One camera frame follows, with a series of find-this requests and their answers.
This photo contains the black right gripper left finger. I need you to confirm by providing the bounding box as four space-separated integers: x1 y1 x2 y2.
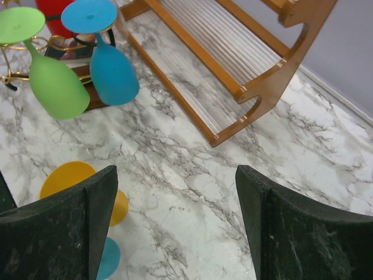
1 165 118 279

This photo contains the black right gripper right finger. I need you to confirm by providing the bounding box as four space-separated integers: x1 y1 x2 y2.
235 165 372 279

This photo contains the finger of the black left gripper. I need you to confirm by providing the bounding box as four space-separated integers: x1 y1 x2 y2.
0 172 17 213

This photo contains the teal plastic wine glass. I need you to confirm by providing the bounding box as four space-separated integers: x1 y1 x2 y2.
96 237 121 280

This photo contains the orange plastic wine glass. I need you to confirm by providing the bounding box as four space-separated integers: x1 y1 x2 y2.
39 161 129 227

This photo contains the green plastic wine glass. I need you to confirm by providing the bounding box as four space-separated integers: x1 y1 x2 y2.
0 6 91 120

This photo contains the blue plastic wine glass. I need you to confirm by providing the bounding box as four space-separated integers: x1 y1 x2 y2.
61 0 139 106

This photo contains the red plastic wine glass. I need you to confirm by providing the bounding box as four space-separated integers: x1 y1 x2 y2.
35 0 78 39

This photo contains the clear wine glass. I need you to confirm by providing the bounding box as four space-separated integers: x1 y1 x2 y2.
112 1 129 40

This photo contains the wooden wine glass rack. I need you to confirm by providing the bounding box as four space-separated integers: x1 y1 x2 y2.
119 1 336 146

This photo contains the dark book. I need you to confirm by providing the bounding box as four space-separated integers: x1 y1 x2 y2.
44 34 96 64

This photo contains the gold wire glass holder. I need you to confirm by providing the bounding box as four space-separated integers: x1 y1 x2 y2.
0 0 117 110

